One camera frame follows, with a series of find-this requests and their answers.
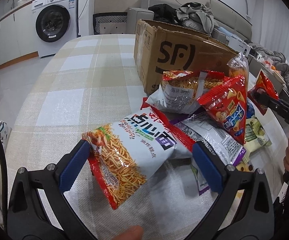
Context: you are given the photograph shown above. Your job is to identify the small red snack bag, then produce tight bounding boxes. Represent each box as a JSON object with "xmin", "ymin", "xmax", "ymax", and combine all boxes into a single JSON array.
[{"xmin": 248, "ymin": 70, "xmax": 279, "ymax": 115}]

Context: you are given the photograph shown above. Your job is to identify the green Franzzi cookie bag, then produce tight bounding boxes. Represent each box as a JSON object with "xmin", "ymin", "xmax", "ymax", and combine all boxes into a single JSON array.
[{"xmin": 244, "ymin": 117, "xmax": 272, "ymax": 156}]

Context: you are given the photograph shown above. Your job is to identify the clear orange bread bag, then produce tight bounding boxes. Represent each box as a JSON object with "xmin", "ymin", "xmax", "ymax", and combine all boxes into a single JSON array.
[{"xmin": 227, "ymin": 52, "xmax": 249, "ymax": 85}]

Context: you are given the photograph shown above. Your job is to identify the white noodle snack bag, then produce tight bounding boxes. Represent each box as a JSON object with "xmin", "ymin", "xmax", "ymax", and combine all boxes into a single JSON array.
[{"xmin": 81, "ymin": 106, "xmax": 192, "ymax": 210}]

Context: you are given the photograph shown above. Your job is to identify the left hand thumb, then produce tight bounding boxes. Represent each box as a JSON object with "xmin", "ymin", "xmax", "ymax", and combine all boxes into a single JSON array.
[{"xmin": 112, "ymin": 225, "xmax": 143, "ymax": 240}]

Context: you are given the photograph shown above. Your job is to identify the grey clothes pile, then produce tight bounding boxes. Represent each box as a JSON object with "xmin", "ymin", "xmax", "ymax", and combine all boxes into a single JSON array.
[{"xmin": 248, "ymin": 42, "xmax": 289, "ymax": 90}]

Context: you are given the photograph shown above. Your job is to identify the cream chocolate biscuit bag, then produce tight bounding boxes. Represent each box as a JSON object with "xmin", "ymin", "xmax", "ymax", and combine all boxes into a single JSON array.
[{"xmin": 236, "ymin": 161, "xmax": 254, "ymax": 172}]

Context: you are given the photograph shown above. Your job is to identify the red corn cone snack bag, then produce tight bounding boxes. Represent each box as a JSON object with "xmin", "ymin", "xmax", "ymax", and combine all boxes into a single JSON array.
[{"xmin": 197, "ymin": 75, "xmax": 247, "ymax": 145}]

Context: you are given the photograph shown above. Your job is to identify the purple-edged silver snack bag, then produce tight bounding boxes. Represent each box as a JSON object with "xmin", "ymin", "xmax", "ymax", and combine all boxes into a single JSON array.
[{"xmin": 171, "ymin": 112, "xmax": 246, "ymax": 197}]

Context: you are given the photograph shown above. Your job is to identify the grey sofa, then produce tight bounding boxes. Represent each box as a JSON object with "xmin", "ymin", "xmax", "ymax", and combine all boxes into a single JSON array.
[{"xmin": 125, "ymin": 0, "xmax": 252, "ymax": 40}]

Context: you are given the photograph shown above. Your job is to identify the grey jacket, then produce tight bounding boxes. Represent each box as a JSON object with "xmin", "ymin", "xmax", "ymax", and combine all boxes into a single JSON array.
[{"xmin": 176, "ymin": 2, "xmax": 218, "ymax": 35}]

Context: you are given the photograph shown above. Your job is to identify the SF cardboard box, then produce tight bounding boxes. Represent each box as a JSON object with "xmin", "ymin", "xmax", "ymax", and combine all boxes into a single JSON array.
[{"xmin": 134, "ymin": 20, "xmax": 237, "ymax": 95}]

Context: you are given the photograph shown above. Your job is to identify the black jacket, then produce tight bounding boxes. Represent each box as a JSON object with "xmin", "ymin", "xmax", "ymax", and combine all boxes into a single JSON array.
[{"xmin": 148, "ymin": 4, "xmax": 182, "ymax": 25}]

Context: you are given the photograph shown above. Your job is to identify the white kitchen cabinet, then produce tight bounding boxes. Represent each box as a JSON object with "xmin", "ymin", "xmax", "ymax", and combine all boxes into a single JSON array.
[{"xmin": 0, "ymin": 4, "xmax": 38, "ymax": 65}]

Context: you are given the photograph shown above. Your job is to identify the black patterned chair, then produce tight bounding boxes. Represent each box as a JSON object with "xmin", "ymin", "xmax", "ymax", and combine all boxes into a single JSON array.
[{"xmin": 93, "ymin": 12, "xmax": 127, "ymax": 35}]

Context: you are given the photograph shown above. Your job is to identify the white washing machine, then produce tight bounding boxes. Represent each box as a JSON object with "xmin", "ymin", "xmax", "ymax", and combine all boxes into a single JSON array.
[{"xmin": 32, "ymin": 0, "xmax": 79, "ymax": 58}]

